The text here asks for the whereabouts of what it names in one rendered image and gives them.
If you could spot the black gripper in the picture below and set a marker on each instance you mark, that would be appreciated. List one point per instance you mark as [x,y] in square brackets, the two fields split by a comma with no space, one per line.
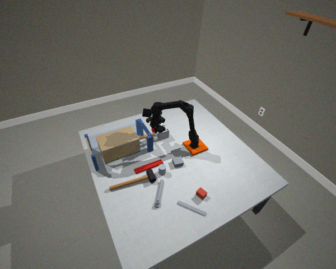
[155,124]

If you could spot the black-headed mallet with wooden handle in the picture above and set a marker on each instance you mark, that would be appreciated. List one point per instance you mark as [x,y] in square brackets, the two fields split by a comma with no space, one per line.
[150,176]

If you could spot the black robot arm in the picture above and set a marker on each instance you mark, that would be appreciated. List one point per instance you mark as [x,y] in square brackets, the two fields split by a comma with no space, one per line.
[156,112]

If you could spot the grey flat bar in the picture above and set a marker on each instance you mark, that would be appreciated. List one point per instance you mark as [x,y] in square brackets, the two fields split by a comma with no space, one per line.
[192,208]

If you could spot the grey cylinder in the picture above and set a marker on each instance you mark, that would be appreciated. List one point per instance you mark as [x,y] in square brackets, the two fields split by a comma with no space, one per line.
[162,169]

